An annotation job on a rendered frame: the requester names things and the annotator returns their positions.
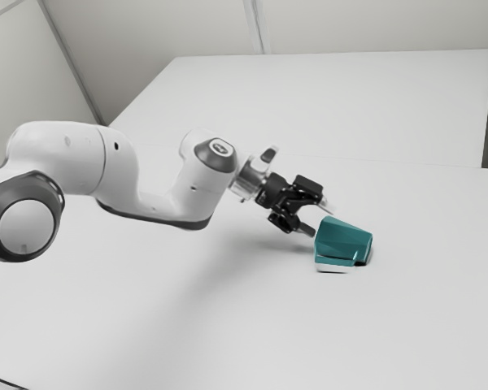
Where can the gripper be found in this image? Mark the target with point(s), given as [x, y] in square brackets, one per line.
[277, 190]

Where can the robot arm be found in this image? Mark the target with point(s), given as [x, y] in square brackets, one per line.
[118, 170]

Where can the teal faceted mug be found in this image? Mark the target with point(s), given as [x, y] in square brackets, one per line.
[341, 245]

